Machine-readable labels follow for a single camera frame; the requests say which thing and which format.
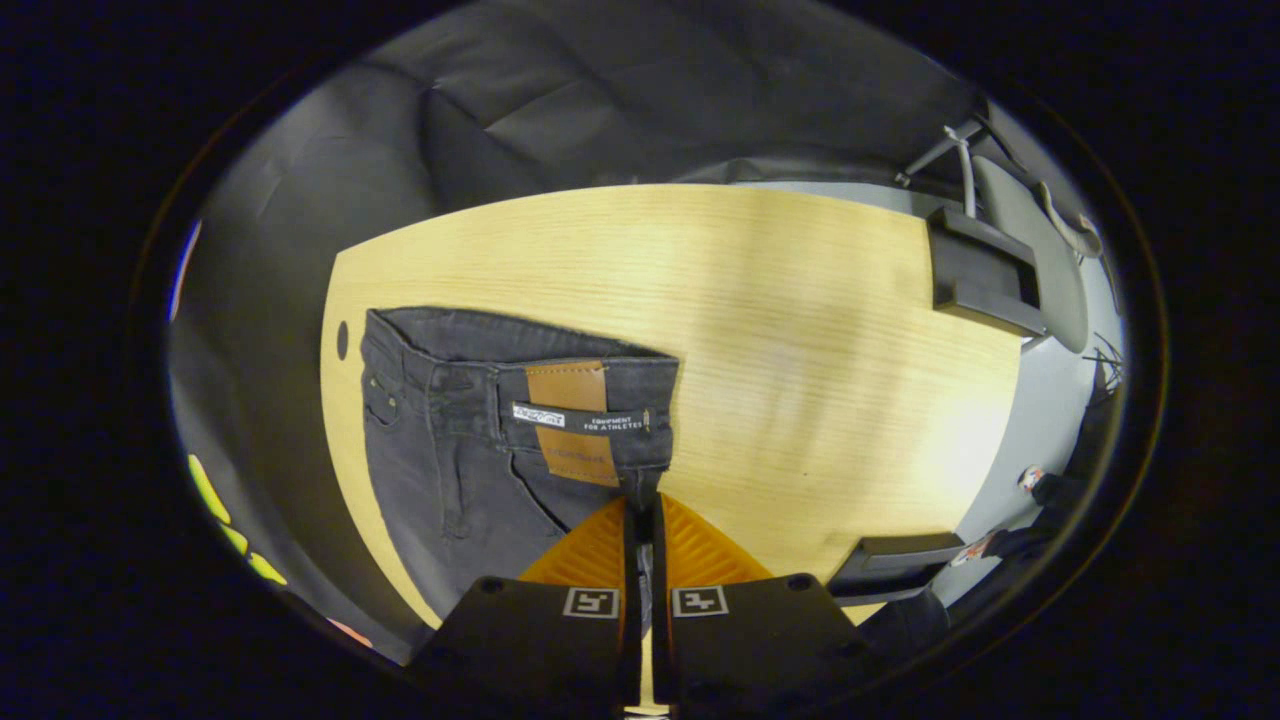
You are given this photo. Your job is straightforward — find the black backdrop cloth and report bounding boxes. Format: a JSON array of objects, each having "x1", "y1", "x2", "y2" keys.
[{"x1": 165, "y1": 0, "x2": 1011, "y2": 666}]

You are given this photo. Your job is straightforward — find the grey office chair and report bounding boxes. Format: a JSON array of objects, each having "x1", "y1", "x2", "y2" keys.
[{"x1": 828, "y1": 95, "x2": 1126, "y2": 651}]

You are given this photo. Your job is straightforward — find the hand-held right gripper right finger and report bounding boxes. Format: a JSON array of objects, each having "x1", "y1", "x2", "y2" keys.
[{"x1": 650, "y1": 492, "x2": 871, "y2": 713}]

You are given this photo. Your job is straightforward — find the dark grey jeans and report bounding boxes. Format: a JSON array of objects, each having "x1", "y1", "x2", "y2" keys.
[{"x1": 360, "y1": 305, "x2": 681, "y2": 621}]

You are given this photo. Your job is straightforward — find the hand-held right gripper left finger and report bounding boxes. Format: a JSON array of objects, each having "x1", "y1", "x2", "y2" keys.
[{"x1": 405, "y1": 497, "x2": 643, "y2": 713}]

